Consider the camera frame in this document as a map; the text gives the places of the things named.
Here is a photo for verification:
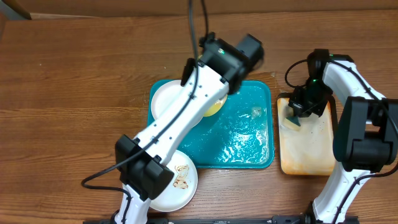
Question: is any green and yellow sponge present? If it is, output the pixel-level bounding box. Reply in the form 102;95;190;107
282;116;301;131

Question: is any yellow-green plate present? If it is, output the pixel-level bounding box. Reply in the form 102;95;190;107
203;95;228;117

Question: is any white plate with brown stain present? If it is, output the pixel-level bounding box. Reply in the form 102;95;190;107
150;150;198;212

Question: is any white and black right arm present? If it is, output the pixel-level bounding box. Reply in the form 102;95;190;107
282;49;397;223

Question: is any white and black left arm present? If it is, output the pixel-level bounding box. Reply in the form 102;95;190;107
114;34;264;223

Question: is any black tray with soapy foam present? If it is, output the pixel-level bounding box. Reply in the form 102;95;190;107
276;93;338;176

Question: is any teal plastic tray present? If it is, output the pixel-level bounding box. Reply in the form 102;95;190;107
146;79;275;170

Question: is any white plate with red stain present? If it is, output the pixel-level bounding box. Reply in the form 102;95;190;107
150;80;183;119

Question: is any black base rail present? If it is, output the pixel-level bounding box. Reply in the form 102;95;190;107
83;213;360;224

